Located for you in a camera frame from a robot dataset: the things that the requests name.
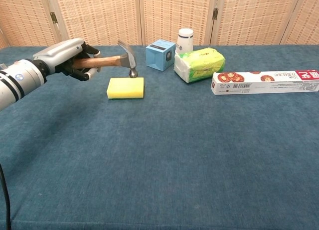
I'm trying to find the white paper cup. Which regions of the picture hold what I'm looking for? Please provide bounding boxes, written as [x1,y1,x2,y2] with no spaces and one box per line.
[175,28,194,54]

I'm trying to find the long white red wrap box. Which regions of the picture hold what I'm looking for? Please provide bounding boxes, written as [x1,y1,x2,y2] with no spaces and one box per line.
[211,70,319,96]

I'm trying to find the woven folding screen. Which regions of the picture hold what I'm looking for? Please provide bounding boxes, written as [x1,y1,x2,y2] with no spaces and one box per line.
[0,0,319,50]

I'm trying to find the yellow sponge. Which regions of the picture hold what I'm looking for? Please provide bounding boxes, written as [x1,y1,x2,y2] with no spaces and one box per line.
[106,77,145,100]

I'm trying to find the black cable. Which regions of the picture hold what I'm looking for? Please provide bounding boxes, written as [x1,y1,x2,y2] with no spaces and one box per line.
[0,162,12,230]

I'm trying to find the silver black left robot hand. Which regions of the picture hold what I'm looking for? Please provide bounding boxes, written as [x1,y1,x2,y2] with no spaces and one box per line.
[32,38,102,82]

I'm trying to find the blue cardboard box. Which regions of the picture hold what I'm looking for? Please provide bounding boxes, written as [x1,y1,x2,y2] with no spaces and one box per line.
[145,39,176,72]

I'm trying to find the blue table cloth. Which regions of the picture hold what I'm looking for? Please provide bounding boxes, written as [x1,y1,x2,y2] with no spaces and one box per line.
[0,44,319,230]

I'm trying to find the green tissue pack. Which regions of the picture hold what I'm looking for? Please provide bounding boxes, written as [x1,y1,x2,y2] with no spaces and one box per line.
[173,47,226,84]

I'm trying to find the wooden-handled claw hammer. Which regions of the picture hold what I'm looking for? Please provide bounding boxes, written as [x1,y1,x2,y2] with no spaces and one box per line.
[71,39,139,79]

